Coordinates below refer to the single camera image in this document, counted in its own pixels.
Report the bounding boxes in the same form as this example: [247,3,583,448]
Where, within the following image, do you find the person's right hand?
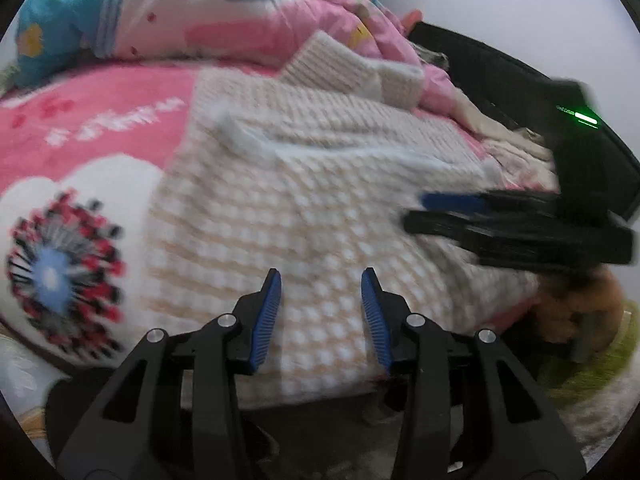
[535,266,626,352]

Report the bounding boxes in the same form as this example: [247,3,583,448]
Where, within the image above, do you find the beige crumpled clothes pile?
[450,89,559,191]

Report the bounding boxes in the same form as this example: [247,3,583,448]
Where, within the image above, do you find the black bed headboard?
[408,22,639,220]

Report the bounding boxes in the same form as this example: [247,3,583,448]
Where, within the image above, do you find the beige white houndstooth knit garment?
[140,34,536,408]

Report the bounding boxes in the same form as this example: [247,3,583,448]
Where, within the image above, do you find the pink floral fleece blanket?
[0,62,281,376]

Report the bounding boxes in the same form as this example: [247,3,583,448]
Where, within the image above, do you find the pink blue patterned quilt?
[14,0,456,115]

